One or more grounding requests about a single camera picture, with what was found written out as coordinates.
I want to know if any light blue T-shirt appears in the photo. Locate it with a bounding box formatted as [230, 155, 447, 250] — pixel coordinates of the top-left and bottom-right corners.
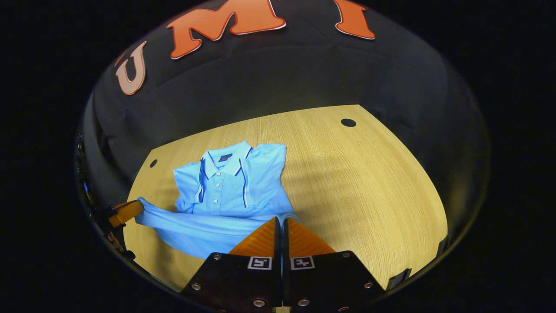
[135, 140, 300, 261]

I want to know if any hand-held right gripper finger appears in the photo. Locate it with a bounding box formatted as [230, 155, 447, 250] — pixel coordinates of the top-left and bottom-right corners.
[283, 217, 386, 311]
[180, 217, 283, 310]

